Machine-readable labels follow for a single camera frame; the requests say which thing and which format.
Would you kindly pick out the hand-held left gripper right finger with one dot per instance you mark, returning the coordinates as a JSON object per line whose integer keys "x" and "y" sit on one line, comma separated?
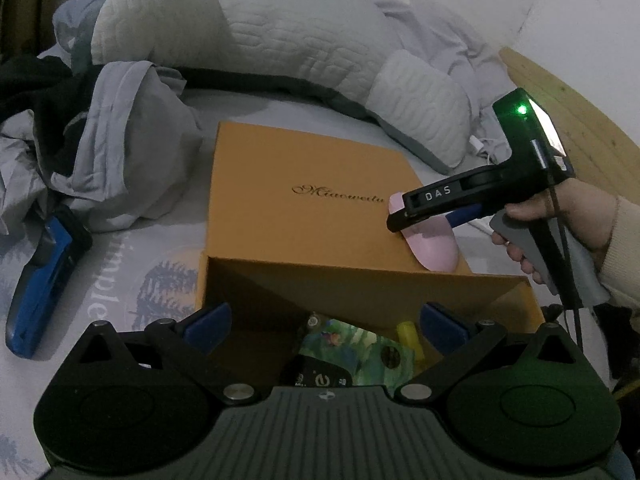
{"x": 440, "y": 329}

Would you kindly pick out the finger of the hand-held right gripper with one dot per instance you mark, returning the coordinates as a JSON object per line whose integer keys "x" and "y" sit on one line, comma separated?
{"x": 415, "y": 220}
{"x": 440, "y": 194}

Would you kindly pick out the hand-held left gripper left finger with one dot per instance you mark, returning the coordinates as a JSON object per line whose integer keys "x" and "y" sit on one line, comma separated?
{"x": 212, "y": 324}

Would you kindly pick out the pink oval case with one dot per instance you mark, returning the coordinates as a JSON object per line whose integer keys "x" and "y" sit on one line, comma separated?
{"x": 436, "y": 251}

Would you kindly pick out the orange cardboard box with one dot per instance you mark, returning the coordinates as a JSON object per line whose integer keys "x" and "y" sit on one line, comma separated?
{"x": 300, "y": 220}

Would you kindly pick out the person's right forearm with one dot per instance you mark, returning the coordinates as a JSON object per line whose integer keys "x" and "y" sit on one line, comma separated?
{"x": 625, "y": 255}

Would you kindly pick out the person's right hand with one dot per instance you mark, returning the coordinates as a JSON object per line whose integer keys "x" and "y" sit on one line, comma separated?
{"x": 585, "y": 210}

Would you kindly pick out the yellow tube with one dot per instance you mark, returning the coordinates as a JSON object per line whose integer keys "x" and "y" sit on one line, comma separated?
{"x": 411, "y": 340}

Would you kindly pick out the wooden board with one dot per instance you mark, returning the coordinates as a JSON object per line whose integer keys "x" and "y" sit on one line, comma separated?
{"x": 575, "y": 110}

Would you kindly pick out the green printed packet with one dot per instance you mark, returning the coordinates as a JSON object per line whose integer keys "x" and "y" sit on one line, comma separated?
{"x": 357, "y": 347}

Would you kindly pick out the black packet with white print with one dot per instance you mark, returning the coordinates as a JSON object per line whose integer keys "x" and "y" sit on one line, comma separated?
{"x": 315, "y": 374}

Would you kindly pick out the grey crumpled sheet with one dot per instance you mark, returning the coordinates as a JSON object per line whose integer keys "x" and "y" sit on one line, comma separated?
{"x": 435, "y": 25}

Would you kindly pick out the blue black electric shaver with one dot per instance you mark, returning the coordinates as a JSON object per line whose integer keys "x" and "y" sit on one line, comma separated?
{"x": 40, "y": 290}

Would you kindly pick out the crumpled grey clothing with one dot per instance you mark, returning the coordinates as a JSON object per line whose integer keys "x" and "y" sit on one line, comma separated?
{"x": 135, "y": 125}

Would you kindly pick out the large quilted grey pillow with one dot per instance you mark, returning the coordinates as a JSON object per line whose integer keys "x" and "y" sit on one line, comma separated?
{"x": 280, "y": 35}

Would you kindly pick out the black cloth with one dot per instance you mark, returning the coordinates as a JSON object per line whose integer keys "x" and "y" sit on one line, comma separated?
{"x": 30, "y": 90}

